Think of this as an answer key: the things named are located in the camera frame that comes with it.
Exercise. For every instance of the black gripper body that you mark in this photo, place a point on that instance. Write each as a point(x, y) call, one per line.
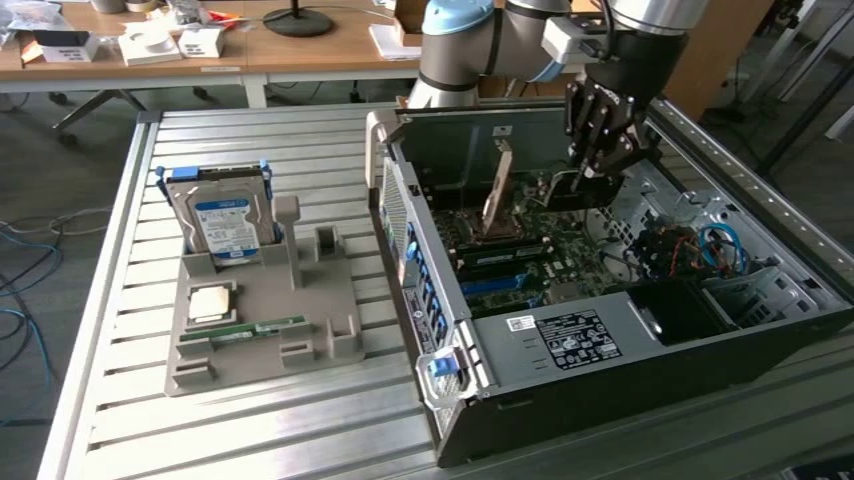
point(644, 60)

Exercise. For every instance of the graphics card with metal bracket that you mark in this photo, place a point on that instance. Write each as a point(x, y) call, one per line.
point(581, 192)

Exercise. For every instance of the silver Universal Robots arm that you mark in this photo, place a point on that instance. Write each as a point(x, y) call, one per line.
point(461, 55)

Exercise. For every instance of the wooden cabinet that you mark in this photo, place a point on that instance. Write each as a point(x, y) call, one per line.
point(724, 50)

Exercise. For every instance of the white power strip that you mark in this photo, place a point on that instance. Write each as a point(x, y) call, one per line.
point(739, 77)

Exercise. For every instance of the green motherboard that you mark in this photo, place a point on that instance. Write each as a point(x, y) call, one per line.
point(575, 260)

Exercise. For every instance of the CPU socket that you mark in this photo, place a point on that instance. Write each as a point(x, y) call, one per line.
point(468, 225)

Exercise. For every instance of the installed RAM stick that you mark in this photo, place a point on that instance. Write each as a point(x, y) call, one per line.
point(501, 250)

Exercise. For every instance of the chipset heatsink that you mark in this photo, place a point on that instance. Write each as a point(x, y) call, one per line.
point(568, 294)

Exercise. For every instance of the white paper stack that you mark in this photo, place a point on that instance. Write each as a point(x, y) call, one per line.
point(394, 45)

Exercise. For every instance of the black plastic shroud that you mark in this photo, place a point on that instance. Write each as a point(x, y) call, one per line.
point(681, 310)

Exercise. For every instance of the small cardboard box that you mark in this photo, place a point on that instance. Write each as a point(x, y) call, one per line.
point(409, 15)

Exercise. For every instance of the blue expansion slot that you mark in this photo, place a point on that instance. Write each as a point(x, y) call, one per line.
point(490, 286)

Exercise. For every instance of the silver disk bay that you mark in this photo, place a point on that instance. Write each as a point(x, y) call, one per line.
point(768, 295)

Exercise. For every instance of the wooden desk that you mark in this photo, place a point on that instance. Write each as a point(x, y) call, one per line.
point(301, 55)

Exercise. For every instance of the grey power supply unit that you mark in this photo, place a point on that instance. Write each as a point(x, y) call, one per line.
point(508, 350)

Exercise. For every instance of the black round lamp base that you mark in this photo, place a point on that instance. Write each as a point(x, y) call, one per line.
point(297, 25)

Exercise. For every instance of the open black PC case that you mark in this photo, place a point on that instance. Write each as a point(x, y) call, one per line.
point(601, 400)

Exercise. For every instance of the blue case latch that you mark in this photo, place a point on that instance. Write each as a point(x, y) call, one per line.
point(444, 367)

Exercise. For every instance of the orange item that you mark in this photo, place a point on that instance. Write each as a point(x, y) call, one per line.
point(224, 20)

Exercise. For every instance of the white labelled box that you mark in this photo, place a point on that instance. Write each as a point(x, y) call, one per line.
point(201, 45)

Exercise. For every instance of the grey parts rack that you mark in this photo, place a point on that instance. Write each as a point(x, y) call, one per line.
point(268, 310)

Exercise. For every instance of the white box with tape roll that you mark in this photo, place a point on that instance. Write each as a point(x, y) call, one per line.
point(150, 50)

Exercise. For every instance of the CPU with metal lid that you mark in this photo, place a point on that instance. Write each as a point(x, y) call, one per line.
point(210, 305)

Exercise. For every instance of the green RAM stick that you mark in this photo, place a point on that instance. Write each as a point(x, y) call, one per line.
point(234, 332)

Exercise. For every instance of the beige tape roll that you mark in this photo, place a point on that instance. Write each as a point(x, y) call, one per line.
point(141, 5)

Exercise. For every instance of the grey cup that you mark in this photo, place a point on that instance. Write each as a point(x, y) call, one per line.
point(107, 5)

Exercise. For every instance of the white box with black top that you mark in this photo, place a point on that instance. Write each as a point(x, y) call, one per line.
point(67, 52)

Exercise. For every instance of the brown notebook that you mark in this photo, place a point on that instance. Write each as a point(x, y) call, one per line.
point(29, 52)

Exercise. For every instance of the clear plastic bag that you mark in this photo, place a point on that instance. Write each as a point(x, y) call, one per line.
point(34, 12)

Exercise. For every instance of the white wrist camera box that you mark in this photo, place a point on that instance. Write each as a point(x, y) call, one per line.
point(564, 42)

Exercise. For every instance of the hard disk with blue bracket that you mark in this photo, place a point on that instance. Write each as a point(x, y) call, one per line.
point(221, 225)

